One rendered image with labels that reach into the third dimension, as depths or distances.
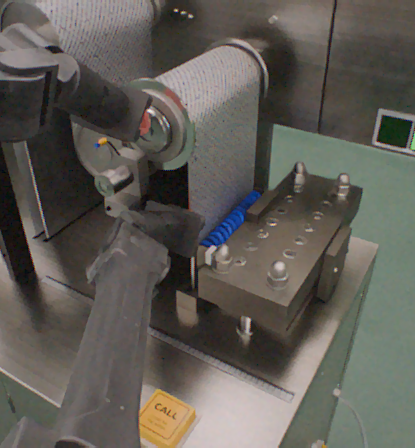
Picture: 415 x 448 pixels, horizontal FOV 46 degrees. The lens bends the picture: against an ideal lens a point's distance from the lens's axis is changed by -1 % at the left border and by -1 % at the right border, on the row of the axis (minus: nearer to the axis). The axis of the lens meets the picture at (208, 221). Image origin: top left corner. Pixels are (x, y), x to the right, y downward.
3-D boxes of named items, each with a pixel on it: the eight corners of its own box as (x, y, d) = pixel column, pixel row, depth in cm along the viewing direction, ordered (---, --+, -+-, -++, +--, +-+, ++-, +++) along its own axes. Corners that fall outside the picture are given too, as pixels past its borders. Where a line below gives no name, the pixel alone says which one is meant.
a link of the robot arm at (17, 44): (5, 147, 50) (11, 70, 45) (-59, 93, 54) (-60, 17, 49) (92, 124, 59) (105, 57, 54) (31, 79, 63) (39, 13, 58)
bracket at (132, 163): (117, 304, 93) (96, 162, 75) (138, 284, 97) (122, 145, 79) (138, 314, 91) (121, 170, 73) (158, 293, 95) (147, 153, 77)
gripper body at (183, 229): (196, 258, 76) (172, 262, 70) (144, 237, 80) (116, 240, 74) (207, 218, 75) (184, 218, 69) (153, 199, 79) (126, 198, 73)
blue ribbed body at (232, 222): (196, 256, 87) (196, 241, 85) (251, 199, 102) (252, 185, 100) (213, 262, 86) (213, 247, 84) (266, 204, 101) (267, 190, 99)
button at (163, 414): (130, 432, 71) (129, 422, 70) (158, 396, 76) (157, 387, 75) (170, 455, 69) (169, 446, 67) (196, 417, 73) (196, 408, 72)
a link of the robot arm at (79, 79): (54, 110, 51) (83, 64, 50) (13, 79, 53) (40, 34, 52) (91, 127, 57) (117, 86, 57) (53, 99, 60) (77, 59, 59)
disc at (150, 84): (118, 154, 82) (112, 68, 73) (120, 153, 83) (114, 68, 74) (192, 182, 77) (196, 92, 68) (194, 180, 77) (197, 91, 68)
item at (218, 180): (190, 254, 86) (187, 162, 76) (250, 193, 103) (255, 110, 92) (192, 255, 86) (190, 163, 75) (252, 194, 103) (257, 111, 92)
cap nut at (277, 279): (261, 285, 78) (263, 264, 75) (271, 272, 81) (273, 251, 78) (282, 294, 76) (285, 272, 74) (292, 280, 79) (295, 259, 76)
